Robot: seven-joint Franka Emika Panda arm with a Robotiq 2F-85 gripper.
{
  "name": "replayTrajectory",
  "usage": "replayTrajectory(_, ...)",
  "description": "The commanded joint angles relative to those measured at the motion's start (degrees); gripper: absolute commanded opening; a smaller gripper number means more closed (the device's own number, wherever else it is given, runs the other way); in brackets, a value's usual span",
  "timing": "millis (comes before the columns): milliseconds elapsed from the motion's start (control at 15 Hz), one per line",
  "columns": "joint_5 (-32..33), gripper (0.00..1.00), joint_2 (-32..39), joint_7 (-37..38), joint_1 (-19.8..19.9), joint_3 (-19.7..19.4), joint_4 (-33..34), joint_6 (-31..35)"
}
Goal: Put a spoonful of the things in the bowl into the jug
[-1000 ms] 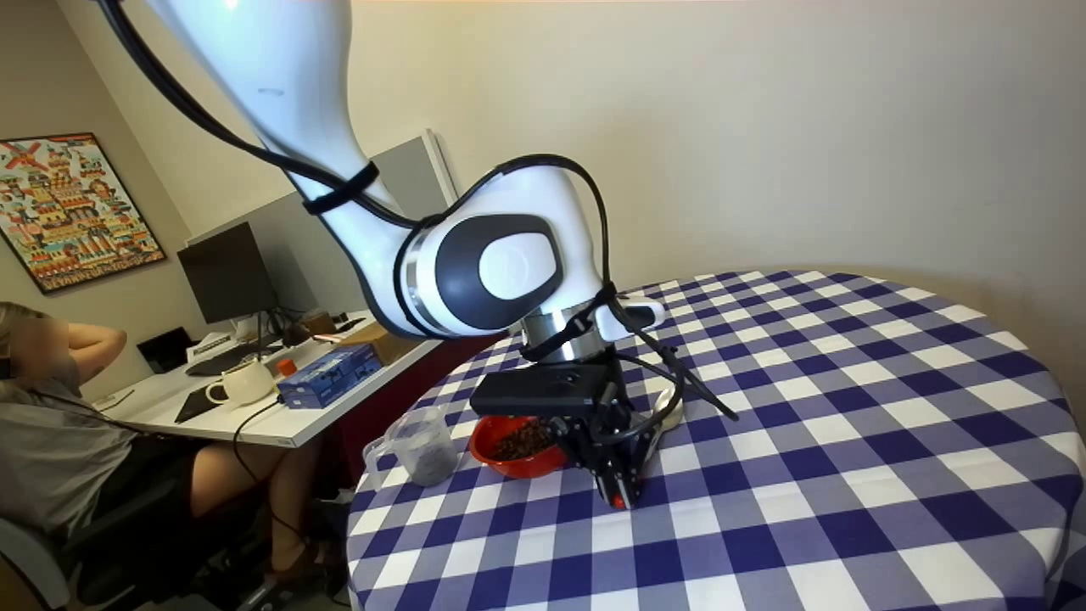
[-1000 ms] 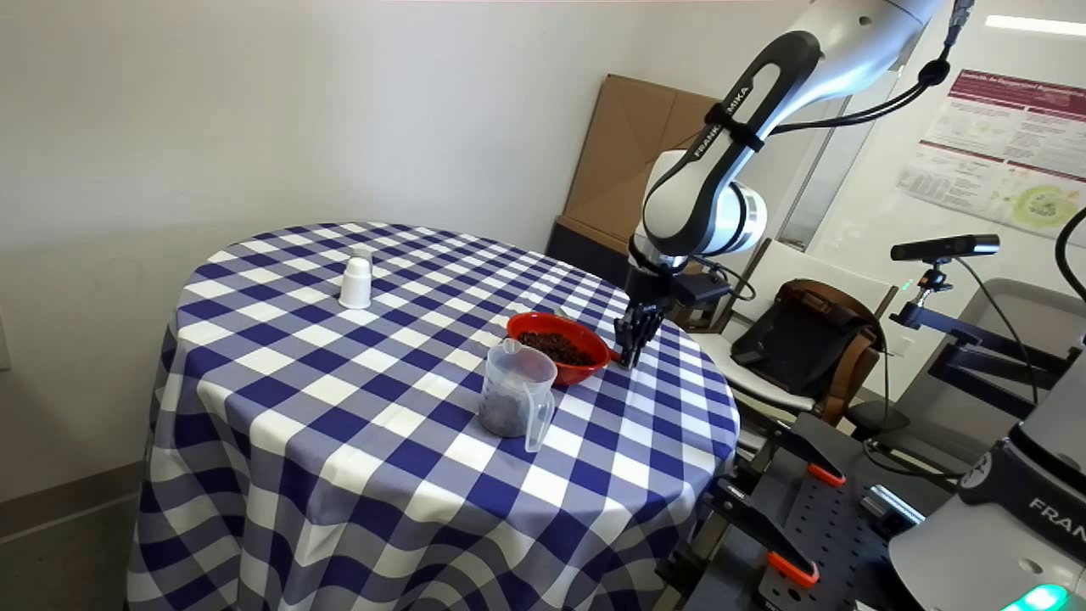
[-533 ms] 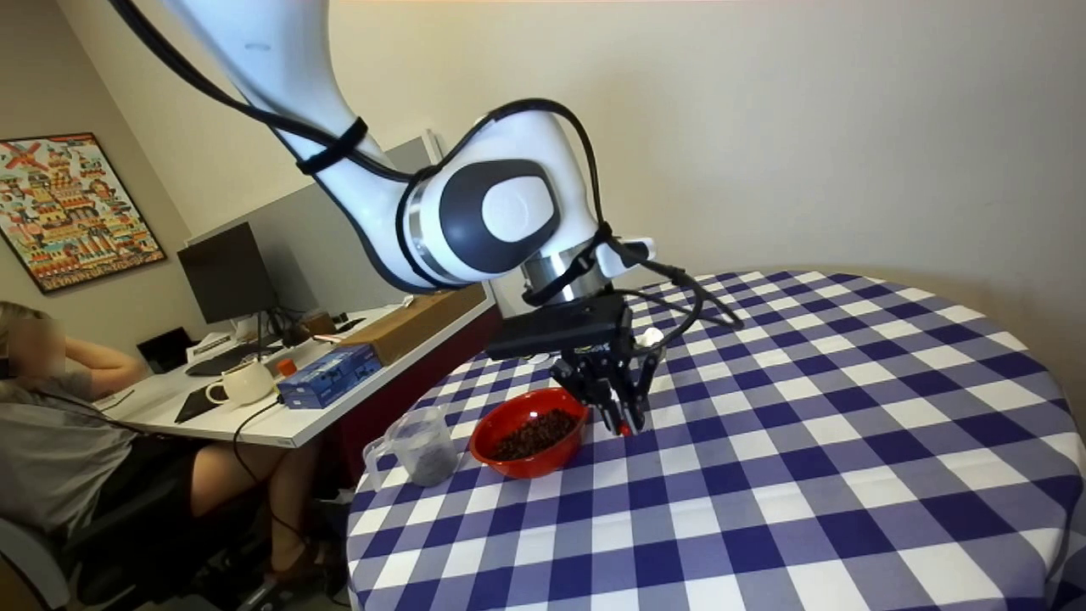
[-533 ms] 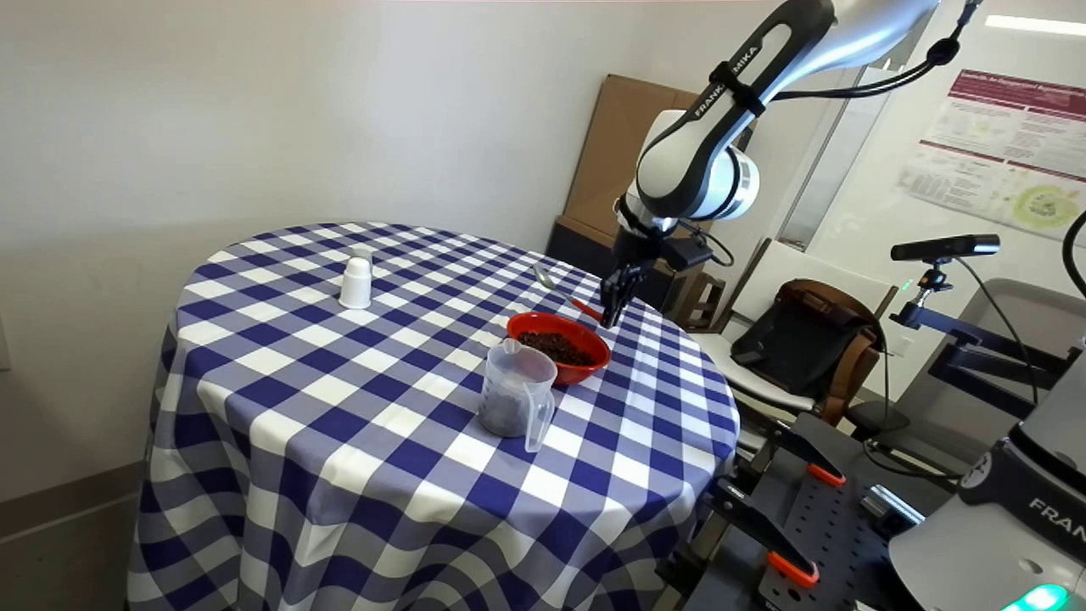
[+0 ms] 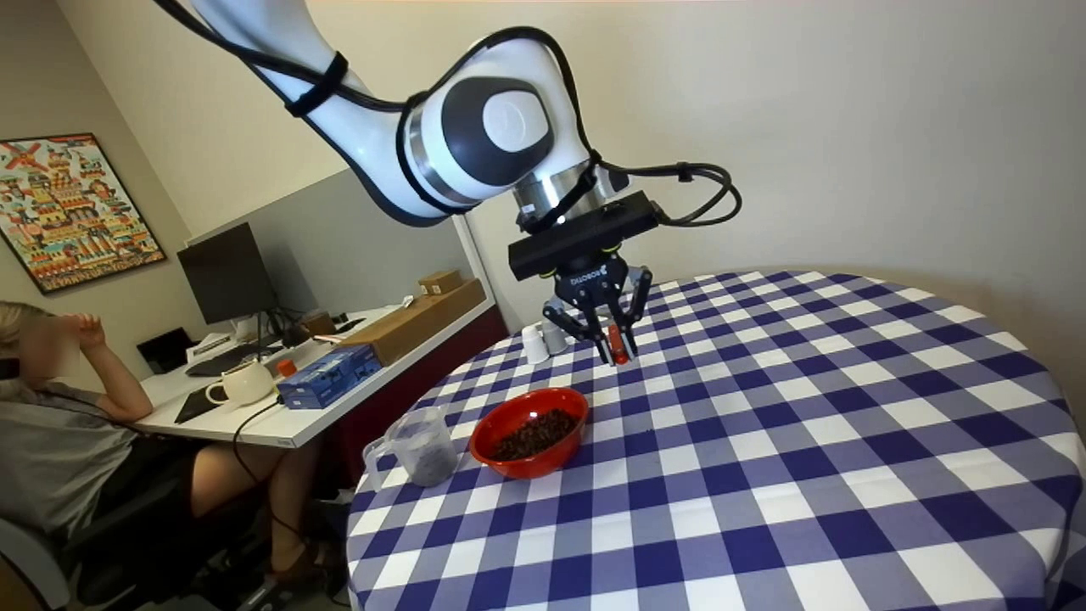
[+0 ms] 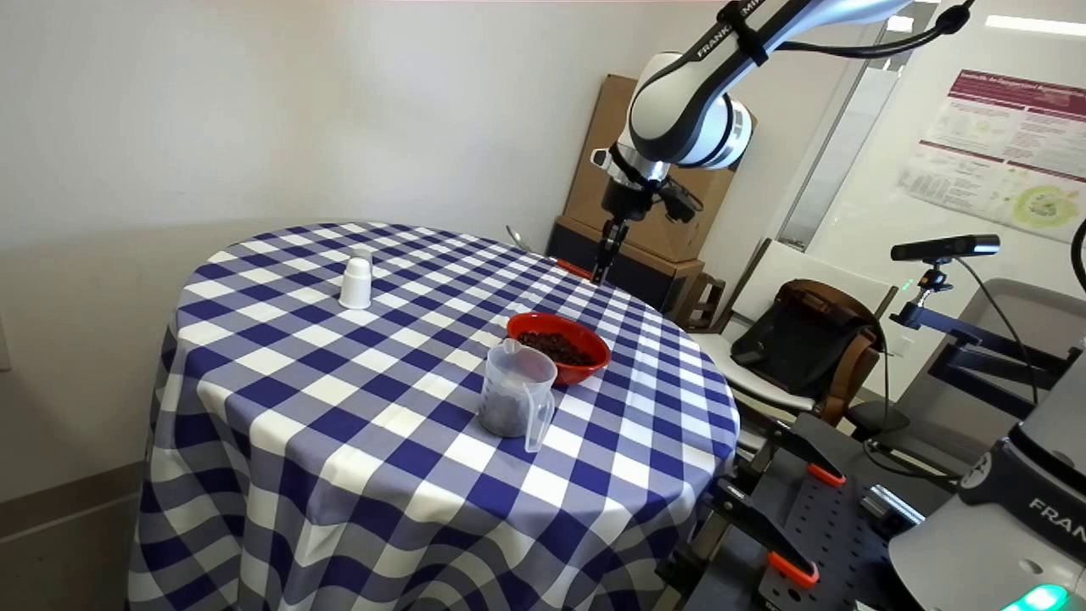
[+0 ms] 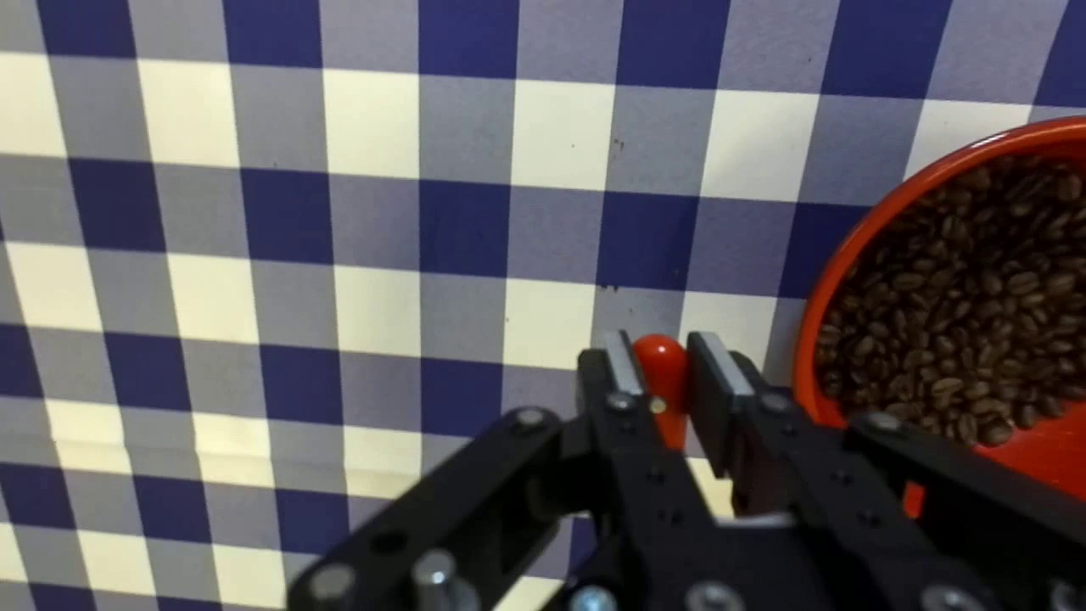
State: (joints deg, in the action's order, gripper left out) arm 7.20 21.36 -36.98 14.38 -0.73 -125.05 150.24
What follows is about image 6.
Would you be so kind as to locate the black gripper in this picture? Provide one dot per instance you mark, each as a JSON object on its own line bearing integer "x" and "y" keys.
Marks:
{"x": 634, "y": 195}

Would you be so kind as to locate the red bowl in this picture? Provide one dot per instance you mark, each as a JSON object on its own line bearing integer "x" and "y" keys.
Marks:
{"x": 564, "y": 365}

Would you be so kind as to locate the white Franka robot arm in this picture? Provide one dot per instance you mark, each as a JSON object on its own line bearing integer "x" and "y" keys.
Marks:
{"x": 689, "y": 106}

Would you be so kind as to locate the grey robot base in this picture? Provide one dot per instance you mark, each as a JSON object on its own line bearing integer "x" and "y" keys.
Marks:
{"x": 1019, "y": 512}

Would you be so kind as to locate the clear plastic measuring jug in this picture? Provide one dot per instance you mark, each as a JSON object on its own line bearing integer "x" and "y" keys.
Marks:
{"x": 516, "y": 393}

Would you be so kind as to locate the brown cardboard box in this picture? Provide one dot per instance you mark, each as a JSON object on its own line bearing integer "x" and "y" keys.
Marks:
{"x": 680, "y": 215}

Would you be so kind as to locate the brown coffee beans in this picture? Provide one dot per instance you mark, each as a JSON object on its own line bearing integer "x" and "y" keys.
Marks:
{"x": 559, "y": 345}

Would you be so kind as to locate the black chair with bag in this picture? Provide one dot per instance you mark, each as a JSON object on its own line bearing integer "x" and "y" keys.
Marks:
{"x": 803, "y": 326}

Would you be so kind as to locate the grey metal strip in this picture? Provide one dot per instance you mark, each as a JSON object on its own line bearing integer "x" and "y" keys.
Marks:
{"x": 834, "y": 172}

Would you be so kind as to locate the small white plastic bottle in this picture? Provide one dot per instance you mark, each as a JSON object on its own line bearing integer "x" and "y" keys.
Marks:
{"x": 358, "y": 282}

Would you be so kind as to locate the brown wooden chair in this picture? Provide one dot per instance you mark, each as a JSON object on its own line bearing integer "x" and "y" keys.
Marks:
{"x": 850, "y": 382}

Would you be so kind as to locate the blue white checkered tablecloth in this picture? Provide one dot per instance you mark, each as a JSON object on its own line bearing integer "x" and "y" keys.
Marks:
{"x": 340, "y": 429}

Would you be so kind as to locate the blue metal bar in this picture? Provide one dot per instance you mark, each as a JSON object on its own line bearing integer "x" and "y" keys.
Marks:
{"x": 961, "y": 326}

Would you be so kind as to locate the black perforated mounting board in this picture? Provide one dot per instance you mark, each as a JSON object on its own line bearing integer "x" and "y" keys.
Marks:
{"x": 836, "y": 530}

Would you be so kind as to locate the black camera on stand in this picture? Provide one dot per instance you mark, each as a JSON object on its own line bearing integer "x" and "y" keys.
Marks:
{"x": 944, "y": 246}

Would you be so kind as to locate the white wall poster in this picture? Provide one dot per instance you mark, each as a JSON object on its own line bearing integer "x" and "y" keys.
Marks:
{"x": 1005, "y": 172}

